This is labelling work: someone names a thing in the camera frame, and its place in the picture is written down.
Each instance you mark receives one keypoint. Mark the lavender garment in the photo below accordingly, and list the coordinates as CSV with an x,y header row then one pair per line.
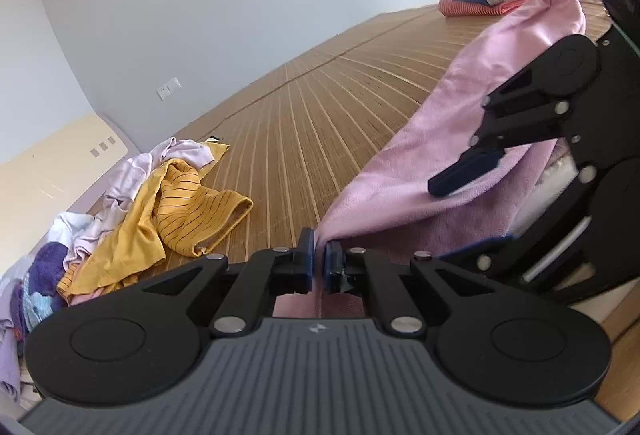
x,y
135,170

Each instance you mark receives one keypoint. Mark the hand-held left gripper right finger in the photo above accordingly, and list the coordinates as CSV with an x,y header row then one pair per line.
x,y
331,265

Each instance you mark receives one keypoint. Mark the purple garment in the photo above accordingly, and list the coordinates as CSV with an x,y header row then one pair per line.
x,y
50,265

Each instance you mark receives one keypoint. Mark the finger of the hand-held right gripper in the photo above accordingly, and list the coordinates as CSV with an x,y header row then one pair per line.
x,y
482,261
465,172

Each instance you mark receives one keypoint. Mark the light blue garment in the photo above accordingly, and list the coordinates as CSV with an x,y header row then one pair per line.
x,y
37,310

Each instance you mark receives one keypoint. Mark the pale purple cloth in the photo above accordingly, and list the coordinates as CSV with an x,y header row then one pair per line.
x,y
7,355

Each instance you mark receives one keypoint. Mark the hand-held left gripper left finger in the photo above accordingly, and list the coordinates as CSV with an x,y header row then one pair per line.
x,y
309,260

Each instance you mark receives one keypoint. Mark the white wall switch plate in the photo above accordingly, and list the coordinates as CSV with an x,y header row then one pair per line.
x,y
168,87

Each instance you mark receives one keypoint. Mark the navy folded garment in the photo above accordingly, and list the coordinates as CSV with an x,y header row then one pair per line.
x,y
467,0

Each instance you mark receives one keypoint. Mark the yellow striped garment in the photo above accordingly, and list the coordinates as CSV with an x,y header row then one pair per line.
x,y
190,210

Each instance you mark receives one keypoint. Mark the beige headboard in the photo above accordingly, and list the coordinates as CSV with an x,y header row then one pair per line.
x,y
50,175

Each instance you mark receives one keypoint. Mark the pink fleece garment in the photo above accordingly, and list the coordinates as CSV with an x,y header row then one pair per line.
x,y
425,140

